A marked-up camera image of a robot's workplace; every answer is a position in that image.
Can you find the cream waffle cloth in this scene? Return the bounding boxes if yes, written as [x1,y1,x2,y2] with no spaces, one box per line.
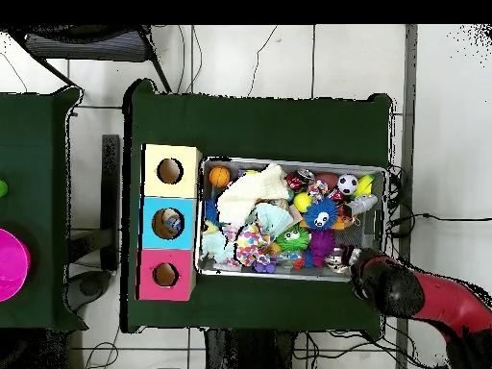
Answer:
[215,162,291,231]

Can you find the polka dot cloth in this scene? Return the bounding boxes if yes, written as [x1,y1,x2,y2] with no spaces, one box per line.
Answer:
[234,221,273,268]

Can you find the crushed clear plastic bottle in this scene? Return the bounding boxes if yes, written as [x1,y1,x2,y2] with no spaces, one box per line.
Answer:
[160,211,185,236]

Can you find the grey crushed bottle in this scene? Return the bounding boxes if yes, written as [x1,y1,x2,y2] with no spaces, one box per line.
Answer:
[342,193,380,218]

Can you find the wooden box with three holes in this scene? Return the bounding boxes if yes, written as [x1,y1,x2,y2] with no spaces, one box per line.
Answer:
[134,143,204,303]

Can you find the shallow silver mesh bin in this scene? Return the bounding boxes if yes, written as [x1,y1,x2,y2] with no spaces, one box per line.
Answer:
[193,155,389,283]

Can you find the mint green waffle cloth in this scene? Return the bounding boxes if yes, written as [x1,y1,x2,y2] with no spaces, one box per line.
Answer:
[200,202,295,264]

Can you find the blue spiky toy big eyes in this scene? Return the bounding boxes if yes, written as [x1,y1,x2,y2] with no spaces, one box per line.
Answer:
[203,195,225,228]

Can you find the small orange basketball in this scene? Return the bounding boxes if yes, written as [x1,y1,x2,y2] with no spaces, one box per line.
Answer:
[208,165,232,188]

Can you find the green spiky toy with eyes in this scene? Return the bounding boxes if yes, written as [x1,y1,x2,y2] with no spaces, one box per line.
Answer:
[275,224,311,253]

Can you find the dark green table cloth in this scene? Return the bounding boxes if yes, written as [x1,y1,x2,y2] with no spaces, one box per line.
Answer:
[120,78,395,334]
[0,86,87,333]

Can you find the blue spiky toy small eyes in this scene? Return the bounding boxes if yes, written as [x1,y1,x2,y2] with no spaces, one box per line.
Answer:
[303,196,339,232]

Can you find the purple knobbly toy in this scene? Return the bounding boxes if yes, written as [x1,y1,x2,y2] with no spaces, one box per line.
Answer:
[308,229,338,268]

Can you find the small soccer ball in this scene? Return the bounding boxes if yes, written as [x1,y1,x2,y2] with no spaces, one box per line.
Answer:
[336,173,359,196]

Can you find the black flat panel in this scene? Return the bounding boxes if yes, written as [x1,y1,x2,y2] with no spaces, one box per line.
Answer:
[100,134,121,272]

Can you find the grey oval stand base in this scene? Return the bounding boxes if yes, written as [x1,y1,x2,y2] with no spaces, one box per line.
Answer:
[66,269,113,313]

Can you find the black chair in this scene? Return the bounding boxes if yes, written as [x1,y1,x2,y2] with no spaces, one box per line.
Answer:
[7,24,174,94]

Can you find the pink round bowl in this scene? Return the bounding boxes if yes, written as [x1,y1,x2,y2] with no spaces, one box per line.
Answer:
[0,228,32,303]

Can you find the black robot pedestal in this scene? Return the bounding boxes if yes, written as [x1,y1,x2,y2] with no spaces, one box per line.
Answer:
[204,329,299,369]

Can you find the black cable with plug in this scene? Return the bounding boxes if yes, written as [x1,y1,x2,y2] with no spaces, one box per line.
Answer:
[387,211,492,224]

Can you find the grey floor cable cover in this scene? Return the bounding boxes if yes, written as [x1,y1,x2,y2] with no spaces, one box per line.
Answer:
[395,24,419,369]

